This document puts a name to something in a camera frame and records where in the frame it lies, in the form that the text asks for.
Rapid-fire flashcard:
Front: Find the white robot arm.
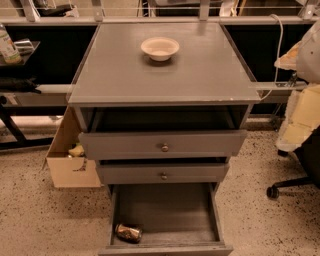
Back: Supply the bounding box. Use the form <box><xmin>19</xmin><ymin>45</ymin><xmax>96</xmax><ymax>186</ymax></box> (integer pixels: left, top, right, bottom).
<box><xmin>274</xmin><ymin>20</ymin><xmax>320</xmax><ymax>152</ymax></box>

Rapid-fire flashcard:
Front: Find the grey drawer cabinet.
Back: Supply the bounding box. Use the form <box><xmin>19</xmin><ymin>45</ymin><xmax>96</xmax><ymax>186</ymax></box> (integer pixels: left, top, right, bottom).
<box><xmin>66</xmin><ymin>21</ymin><xmax>262</xmax><ymax>256</ymax></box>

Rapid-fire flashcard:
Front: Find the grey top drawer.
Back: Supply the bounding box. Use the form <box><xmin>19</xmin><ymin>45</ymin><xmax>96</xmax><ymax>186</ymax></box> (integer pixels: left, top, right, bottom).
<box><xmin>79</xmin><ymin>107</ymin><xmax>247</xmax><ymax>160</ymax></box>

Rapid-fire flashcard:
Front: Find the grey drawer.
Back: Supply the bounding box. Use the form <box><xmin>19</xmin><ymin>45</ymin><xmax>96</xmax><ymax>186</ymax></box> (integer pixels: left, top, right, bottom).
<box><xmin>79</xmin><ymin>107</ymin><xmax>247</xmax><ymax>160</ymax></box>
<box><xmin>97</xmin><ymin>157</ymin><xmax>229</xmax><ymax>184</ymax></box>
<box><xmin>99</xmin><ymin>183</ymin><xmax>233</xmax><ymax>256</ymax></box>

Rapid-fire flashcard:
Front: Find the grey middle drawer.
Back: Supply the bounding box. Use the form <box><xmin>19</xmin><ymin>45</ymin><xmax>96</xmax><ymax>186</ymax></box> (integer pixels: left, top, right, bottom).
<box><xmin>97</xmin><ymin>157</ymin><xmax>229</xmax><ymax>184</ymax></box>

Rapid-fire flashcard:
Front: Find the grey bottom drawer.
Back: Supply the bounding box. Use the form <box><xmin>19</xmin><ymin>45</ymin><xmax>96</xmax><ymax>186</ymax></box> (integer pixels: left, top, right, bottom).
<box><xmin>99</xmin><ymin>183</ymin><xmax>233</xmax><ymax>256</ymax></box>

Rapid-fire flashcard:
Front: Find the white paper bowl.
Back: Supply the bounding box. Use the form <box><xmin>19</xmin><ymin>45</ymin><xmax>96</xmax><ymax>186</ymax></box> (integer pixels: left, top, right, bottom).
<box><xmin>141</xmin><ymin>37</ymin><xmax>180</xmax><ymax>62</ymax></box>

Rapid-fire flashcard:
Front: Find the yellow item in box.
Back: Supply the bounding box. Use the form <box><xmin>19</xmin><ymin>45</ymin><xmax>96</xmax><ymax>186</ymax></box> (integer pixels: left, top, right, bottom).
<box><xmin>68</xmin><ymin>145</ymin><xmax>84</xmax><ymax>157</ymax></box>

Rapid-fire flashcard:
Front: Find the cardboard box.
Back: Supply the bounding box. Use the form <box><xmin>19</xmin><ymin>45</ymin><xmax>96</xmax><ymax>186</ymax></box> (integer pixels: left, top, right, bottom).
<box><xmin>46</xmin><ymin>107</ymin><xmax>100</xmax><ymax>188</ymax></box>

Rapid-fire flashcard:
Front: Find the black cloth on shelf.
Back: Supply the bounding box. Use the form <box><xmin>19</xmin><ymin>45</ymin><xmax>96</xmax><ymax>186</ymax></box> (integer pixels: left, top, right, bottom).
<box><xmin>0</xmin><ymin>77</ymin><xmax>41</xmax><ymax>94</ymax></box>

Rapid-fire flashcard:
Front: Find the metal clamp rod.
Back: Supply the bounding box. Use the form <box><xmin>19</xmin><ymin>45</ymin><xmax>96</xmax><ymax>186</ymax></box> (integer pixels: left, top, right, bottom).
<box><xmin>287</xmin><ymin>72</ymin><xmax>298</xmax><ymax>87</ymax></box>

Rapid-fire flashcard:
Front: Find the black office chair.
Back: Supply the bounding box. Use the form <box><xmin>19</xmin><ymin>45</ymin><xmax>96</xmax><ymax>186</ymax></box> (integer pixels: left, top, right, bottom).
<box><xmin>266</xmin><ymin>126</ymin><xmax>320</xmax><ymax>200</ymax></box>

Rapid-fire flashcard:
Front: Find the shiny foil packet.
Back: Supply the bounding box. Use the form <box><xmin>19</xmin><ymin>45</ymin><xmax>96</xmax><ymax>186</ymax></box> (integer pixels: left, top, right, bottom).
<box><xmin>14</xmin><ymin>39</ymin><xmax>34</xmax><ymax>55</ymax></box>

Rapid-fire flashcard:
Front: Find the green labelled plastic bottle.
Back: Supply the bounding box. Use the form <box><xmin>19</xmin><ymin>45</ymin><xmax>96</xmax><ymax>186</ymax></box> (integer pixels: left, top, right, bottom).
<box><xmin>0</xmin><ymin>23</ymin><xmax>22</xmax><ymax>64</ymax></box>

